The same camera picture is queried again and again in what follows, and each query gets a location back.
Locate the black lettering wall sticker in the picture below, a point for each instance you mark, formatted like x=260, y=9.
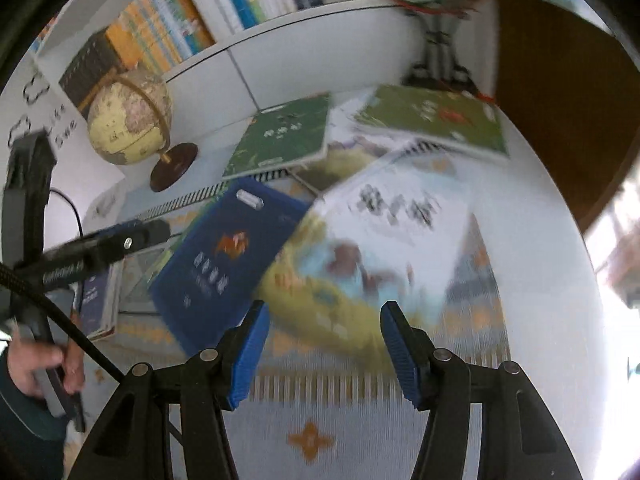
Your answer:
x=60, y=127

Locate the white yellow field cover book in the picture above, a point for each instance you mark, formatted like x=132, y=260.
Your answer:
x=375, y=240

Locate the person's left forearm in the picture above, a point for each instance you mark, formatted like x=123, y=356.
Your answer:
x=25, y=430

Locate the dark navy cover book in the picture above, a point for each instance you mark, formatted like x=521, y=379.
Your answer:
x=97, y=300

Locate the row of dark hardcover books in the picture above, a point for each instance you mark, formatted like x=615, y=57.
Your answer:
x=92, y=67

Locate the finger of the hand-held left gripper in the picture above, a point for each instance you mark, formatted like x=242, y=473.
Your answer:
x=125, y=240

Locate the white bookshelf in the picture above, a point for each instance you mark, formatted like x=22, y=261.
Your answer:
x=300, y=45

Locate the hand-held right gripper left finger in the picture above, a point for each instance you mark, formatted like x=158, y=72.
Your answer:
x=250, y=355

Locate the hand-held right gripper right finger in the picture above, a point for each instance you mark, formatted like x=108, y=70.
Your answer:
x=400, y=355

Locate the bright blue cover book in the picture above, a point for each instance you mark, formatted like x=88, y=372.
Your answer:
x=215, y=260

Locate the green red flower cover book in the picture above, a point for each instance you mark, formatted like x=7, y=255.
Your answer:
x=430, y=115

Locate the green insect cover book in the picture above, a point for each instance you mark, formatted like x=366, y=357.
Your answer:
x=280, y=135

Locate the cloud outline wall sticker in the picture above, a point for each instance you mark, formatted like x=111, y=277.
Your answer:
x=36, y=89
x=19, y=131

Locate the landscape photo cover book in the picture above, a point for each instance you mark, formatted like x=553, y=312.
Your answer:
x=325, y=170

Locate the dark brown wooden cabinet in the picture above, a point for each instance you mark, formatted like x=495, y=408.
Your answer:
x=565, y=110

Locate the patterned woven mat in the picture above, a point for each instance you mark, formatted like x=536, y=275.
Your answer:
x=350, y=410

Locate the row of orange yellow books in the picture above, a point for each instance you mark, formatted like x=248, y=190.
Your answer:
x=160, y=20

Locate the person's left hand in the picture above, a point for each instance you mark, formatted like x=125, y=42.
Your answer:
x=35, y=360

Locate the antique yellow desk globe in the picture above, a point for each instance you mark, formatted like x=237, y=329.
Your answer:
x=125, y=120

